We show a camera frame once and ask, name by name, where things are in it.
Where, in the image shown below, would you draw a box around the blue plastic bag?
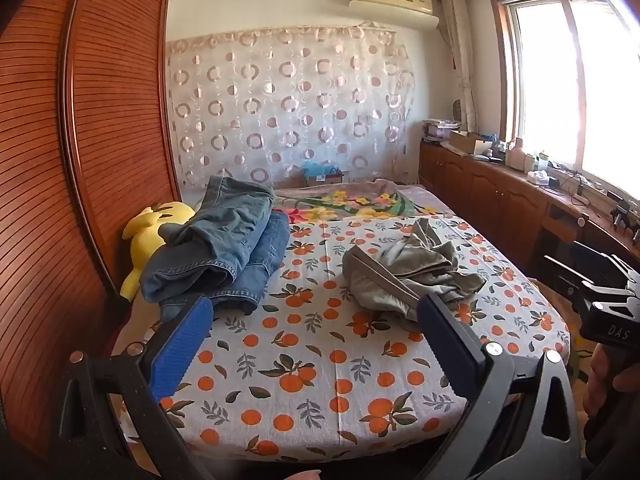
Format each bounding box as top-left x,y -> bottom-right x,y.
302,161 -> 341,177

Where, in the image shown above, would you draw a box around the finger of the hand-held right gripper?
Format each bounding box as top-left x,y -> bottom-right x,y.
571,240 -> 632,275
544,255 -> 597,297

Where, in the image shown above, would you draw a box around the beige window drape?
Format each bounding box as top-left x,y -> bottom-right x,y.
440,0 -> 479,134

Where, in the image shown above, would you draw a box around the orange fruit print bedsheet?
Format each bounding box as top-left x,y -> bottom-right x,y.
112,212 -> 572,464

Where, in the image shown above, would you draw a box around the patterned floor mat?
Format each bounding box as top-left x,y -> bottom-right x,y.
569,332 -> 593,391

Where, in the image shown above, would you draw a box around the open cardboard box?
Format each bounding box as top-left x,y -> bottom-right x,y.
447,130 -> 494,157

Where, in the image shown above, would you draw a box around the person's right hand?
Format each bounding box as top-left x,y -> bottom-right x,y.
581,342 -> 640,418

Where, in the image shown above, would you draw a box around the sheer circle pattern curtain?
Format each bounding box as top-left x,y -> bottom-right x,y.
165,25 -> 419,191

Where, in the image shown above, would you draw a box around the window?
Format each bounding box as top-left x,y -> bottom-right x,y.
492,0 -> 640,202

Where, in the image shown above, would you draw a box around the person's right forearm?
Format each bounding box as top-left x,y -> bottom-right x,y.
582,410 -> 640,480

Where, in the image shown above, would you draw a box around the stack of papers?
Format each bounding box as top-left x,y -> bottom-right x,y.
422,120 -> 462,144

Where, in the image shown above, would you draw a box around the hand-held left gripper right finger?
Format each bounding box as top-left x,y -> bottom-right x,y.
417,291 -> 584,480

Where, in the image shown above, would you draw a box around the faded green-blue jeans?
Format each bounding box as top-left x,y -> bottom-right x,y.
140,175 -> 277,305

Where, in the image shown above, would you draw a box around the wooden slatted headboard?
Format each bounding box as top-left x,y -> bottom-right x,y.
0,0 -> 184,461

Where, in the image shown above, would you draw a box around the small cardboard box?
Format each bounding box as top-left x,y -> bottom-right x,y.
301,170 -> 346,189

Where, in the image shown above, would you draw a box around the low wooden cabinet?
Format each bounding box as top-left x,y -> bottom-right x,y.
419,140 -> 640,283

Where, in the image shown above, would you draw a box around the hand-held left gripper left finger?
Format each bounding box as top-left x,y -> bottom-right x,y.
52,294 -> 216,480

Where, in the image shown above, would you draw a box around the floral blanket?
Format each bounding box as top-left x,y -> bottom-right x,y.
272,178 -> 453,224

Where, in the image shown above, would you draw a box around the yellow plush toy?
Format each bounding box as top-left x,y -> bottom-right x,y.
120,201 -> 196,302

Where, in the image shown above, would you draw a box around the grey-green pants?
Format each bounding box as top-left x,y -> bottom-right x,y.
342,217 -> 487,334

